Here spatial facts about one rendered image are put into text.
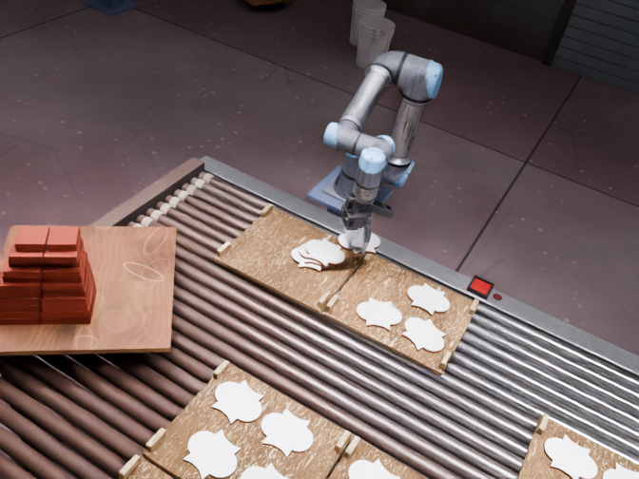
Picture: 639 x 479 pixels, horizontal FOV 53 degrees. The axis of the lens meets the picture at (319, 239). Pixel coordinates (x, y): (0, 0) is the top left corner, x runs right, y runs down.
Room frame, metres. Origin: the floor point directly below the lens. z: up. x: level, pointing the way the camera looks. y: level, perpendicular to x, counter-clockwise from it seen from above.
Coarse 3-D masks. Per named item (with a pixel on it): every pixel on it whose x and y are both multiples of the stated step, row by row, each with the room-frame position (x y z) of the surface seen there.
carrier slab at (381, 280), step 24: (384, 264) 1.67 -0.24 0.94; (360, 288) 1.54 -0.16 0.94; (384, 288) 1.56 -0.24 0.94; (408, 288) 1.57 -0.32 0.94; (336, 312) 1.41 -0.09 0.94; (408, 312) 1.46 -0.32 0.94; (456, 312) 1.50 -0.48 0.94; (384, 336) 1.34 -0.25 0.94; (456, 336) 1.39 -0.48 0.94; (432, 360) 1.28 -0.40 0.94
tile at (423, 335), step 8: (408, 320) 1.42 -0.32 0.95; (416, 320) 1.42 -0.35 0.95; (408, 328) 1.38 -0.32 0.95; (416, 328) 1.39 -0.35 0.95; (424, 328) 1.40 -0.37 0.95; (432, 328) 1.40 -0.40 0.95; (408, 336) 1.35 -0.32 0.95; (416, 336) 1.35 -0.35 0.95; (424, 336) 1.36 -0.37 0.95; (432, 336) 1.36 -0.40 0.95; (440, 336) 1.37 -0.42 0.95; (416, 344) 1.32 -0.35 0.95; (424, 344) 1.33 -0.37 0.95; (432, 344) 1.33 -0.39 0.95; (440, 344) 1.34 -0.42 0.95; (432, 352) 1.31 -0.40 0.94
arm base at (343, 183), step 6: (342, 174) 2.13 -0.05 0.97; (336, 180) 2.16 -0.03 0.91; (342, 180) 2.12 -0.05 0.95; (348, 180) 2.11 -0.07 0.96; (354, 180) 2.10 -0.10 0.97; (336, 186) 2.12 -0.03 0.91; (342, 186) 2.10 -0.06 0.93; (348, 186) 2.10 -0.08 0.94; (336, 192) 2.11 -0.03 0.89; (342, 192) 2.09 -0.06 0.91; (348, 192) 2.09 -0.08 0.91; (342, 198) 2.09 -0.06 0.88
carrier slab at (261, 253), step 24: (288, 216) 1.85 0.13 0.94; (240, 240) 1.67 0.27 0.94; (264, 240) 1.69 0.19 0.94; (288, 240) 1.71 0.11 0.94; (336, 240) 1.76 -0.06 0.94; (240, 264) 1.55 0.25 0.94; (264, 264) 1.57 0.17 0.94; (288, 264) 1.59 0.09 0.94; (288, 288) 1.48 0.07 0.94; (312, 288) 1.50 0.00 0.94; (336, 288) 1.52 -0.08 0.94
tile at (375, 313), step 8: (360, 304) 1.45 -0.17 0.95; (368, 304) 1.46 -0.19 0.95; (376, 304) 1.46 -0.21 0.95; (384, 304) 1.47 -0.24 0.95; (360, 312) 1.42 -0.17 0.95; (368, 312) 1.42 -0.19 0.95; (376, 312) 1.43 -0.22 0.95; (384, 312) 1.44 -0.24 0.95; (392, 312) 1.44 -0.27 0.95; (368, 320) 1.39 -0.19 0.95; (376, 320) 1.39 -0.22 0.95; (384, 320) 1.40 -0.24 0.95; (392, 320) 1.40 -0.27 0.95; (400, 320) 1.41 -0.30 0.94; (384, 328) 1.37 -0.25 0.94
